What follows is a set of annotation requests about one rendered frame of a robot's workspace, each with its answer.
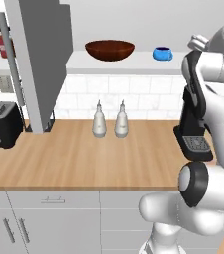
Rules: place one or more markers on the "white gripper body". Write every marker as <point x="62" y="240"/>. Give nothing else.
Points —
<point x="198" y="41"/>

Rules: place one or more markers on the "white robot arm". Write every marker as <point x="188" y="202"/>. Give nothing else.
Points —
<point x="216" y="185"/>

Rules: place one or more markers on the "blue cup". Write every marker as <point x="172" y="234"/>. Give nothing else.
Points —
<point x="162" y="54"/>

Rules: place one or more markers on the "brown wooden bowl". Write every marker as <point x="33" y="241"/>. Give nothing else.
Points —
<point x="109" y="50"/>

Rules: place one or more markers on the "white shaker bottle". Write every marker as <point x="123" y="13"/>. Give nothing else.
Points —
<point x="99" y="124"/>
<point x="121" y="124"/>

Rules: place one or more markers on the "grey drawer stack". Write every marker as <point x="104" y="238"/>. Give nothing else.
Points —
<point x="120" y="215"/>

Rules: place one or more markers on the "red bottle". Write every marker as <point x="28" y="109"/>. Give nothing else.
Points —
<point x="1" y="44"/>

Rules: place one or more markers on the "grey drawer front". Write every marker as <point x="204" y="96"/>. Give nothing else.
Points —
<point x="71" y="200"/>

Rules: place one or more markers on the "black toaster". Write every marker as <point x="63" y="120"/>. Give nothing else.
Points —
<point x="1" y="127"/>

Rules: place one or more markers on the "white wall cabinet shelf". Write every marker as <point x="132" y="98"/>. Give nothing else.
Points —
<point x="130" y="64"/>

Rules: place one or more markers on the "grey wall cabinet door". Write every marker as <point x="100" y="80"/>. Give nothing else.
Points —
<point x="43" y="63"/>

